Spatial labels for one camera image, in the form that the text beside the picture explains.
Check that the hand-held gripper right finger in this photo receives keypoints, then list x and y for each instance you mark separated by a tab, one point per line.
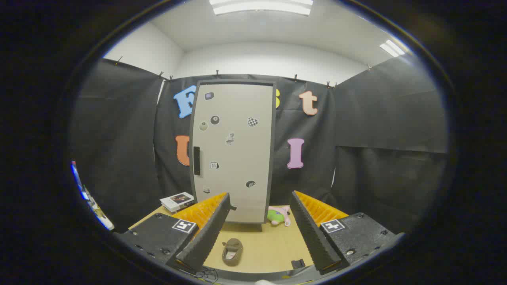
313	237

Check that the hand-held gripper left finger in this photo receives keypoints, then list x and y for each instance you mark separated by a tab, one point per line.
206	237

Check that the brown fuzzy shoe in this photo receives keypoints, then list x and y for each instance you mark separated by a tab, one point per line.
232	253

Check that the grey shoe cabinet door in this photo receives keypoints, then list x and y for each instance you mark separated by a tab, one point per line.
237	158

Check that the grey shoe cabinet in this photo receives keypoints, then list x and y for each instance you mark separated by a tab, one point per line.
273	138

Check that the small black clip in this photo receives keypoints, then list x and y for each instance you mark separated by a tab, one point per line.
298	264

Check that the pink and green plush toy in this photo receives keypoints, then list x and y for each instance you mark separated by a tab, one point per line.
277	215

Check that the stack of white books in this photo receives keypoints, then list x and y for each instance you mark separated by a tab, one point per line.
176	202

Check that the white desk clutter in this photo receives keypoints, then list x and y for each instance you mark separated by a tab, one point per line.
99	215

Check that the blue printed box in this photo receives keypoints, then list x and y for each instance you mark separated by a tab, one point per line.
77	178

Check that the small ceiling light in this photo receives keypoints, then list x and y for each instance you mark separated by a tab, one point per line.
392	48

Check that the long ceiling light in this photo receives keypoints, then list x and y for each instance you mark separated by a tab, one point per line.
261	6

